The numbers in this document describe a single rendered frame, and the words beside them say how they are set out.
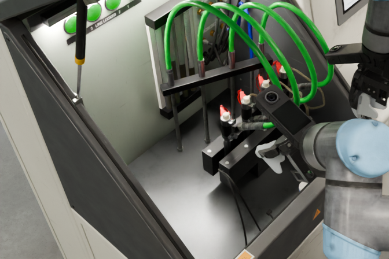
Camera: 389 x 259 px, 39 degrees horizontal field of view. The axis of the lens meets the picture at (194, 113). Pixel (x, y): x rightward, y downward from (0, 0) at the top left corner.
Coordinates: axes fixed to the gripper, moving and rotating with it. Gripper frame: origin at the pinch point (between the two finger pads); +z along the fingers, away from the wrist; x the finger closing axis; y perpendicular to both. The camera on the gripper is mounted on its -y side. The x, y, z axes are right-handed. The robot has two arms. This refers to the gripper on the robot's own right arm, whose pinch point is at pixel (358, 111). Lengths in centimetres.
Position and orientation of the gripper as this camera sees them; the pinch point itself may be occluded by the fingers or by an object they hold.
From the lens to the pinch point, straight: 125.9
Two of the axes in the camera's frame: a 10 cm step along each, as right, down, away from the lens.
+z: 0.7, 7.1, 7.0
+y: 7.2, 4.5, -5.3
